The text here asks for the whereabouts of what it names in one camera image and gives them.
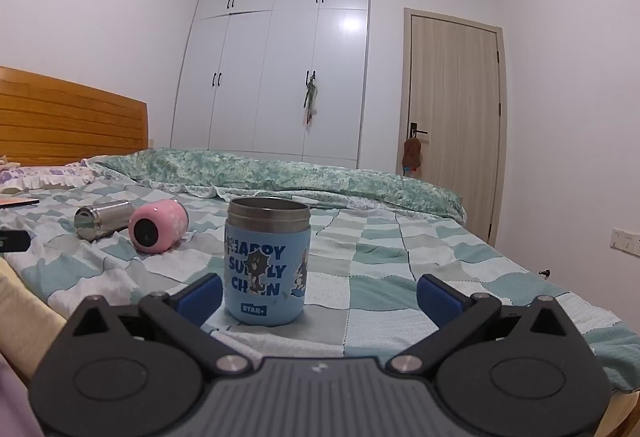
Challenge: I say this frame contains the pink cup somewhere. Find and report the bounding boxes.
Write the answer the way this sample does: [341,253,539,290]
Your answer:
[128,198,190,254]

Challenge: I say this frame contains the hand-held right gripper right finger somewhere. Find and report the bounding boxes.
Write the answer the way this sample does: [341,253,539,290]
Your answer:
[389,273,582,374]

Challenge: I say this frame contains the blue printed steel cup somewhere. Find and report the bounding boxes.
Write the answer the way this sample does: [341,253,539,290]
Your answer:
[223,197,312,328]

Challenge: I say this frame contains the hanging key lanyard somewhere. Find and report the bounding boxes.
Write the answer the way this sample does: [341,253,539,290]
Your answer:
[302,71,319,128]

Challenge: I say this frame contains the green floral quilt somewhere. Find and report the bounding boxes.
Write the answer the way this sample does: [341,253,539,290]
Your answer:
[82,147,468,224]

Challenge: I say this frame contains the wooden door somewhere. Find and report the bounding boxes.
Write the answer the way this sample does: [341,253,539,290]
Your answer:
[400,8,511,248]

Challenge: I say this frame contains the white wardrobe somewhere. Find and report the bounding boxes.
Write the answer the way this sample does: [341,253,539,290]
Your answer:
[170,0,372,170]

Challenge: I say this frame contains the beige cloth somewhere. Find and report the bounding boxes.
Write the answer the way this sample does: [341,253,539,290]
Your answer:
[0,257,68,385]

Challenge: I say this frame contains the brown hanging bag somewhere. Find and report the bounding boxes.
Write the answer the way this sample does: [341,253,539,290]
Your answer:
[402,136,423,178]

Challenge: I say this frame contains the plain steel cup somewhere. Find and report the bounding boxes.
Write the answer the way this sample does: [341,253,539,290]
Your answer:
[74,199,134,243]

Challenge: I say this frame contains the wooden headboard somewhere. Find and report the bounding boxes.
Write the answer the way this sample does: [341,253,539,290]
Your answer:
[0,66,150,166]

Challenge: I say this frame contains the black device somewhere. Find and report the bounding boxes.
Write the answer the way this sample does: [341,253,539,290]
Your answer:
[0,230,32,253]

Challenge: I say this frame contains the wall socket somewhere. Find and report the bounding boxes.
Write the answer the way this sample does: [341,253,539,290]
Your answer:
[610,227,640,259]

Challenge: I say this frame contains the wooden bed frame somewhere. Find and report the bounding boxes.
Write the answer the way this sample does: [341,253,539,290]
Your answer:
[605,389,640,437]

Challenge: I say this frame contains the purple cloth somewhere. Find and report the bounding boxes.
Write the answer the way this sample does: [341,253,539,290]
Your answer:
[0,352,47,437]

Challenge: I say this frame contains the purple floral ruffled pillow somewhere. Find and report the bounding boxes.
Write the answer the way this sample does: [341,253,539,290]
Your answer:
[0,160,98,194]

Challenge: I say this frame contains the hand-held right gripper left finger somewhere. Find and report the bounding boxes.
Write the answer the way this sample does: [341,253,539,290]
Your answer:
[64,273,254,374]

